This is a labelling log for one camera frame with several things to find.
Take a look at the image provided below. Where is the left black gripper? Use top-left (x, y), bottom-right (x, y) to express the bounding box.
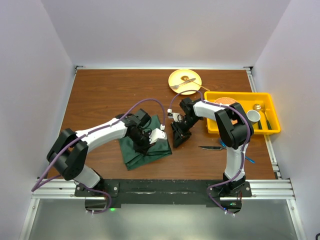
top-left (129, 130), bottom-right (156, 156)

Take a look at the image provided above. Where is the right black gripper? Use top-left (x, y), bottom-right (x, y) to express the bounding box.
top-left (170, 115), bottom-right (201, 148)

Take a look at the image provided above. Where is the dark green cloth napkin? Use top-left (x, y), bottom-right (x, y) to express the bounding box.
top-left (117, 114), bottom-right (173, 172)

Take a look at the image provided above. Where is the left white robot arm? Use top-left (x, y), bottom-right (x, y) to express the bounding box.
top-left (46, 109), bottom-right (152, 196)

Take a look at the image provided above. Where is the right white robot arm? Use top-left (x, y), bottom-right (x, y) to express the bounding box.
top-left (167, 97), bottom-right (254, 197)

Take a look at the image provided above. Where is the silver fork on plate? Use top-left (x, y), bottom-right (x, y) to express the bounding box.
top-left (170, 78), bottom-right (196, 90)

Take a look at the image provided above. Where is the yellow round plate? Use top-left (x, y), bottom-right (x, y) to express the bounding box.
top-left (168, 69), bottom-right (202, 95)

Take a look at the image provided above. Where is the gold spoon on plate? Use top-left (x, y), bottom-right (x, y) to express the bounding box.
top-left (180, 75), bottom-right (210, 91)

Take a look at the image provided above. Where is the orange woven coaster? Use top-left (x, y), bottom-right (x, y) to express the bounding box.
top-left (214, 97), bottom-right (237, 105)

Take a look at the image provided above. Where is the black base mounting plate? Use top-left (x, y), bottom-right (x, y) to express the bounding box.
top-left (74, 178), bottom-right (253, 210)

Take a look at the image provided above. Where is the grey mug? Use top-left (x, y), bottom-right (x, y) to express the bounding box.
top-left (246, 109), bottom-right (261, 124)

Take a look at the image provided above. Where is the gold spoon in bin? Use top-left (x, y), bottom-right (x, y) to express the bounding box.
top-left (253, 103), bottom-right (268, 120)

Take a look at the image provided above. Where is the yellow plastic bin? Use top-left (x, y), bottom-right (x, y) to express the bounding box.
top-left (204, 91), bottom-right (281, 135)

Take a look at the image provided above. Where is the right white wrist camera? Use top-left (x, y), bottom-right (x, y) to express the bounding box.
top-left (167, 108), bottom-right (183, 123)

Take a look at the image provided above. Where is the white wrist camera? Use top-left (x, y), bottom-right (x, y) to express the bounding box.
top-left (167, 108), bottom-right (183, 123)
top-left (149, 124), bottom-right (168, 145)

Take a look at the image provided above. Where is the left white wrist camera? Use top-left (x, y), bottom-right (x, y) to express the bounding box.
top-left (149, 124), bottom-right (168, 145)

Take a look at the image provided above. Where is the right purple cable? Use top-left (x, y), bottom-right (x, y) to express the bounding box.
top-left (169, 89), bottom-right (251, 217)

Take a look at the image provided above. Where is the purple cable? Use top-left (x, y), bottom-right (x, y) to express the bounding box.
top-left (31, 98), bottom-right (166, 217)
top-left (169, 89), bottom-right (251, 217)

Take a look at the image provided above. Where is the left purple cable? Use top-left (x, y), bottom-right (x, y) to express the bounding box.
top-left (31, 98), bottom-right (166, 217)

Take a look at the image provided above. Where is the dark handled utensil in bin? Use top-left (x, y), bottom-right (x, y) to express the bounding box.
top-left (264, 108), bottom-right (272, 130)

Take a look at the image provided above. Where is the aluminium frame rail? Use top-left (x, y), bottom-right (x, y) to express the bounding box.
top-left (31, 179), bottom-right (295, 200)

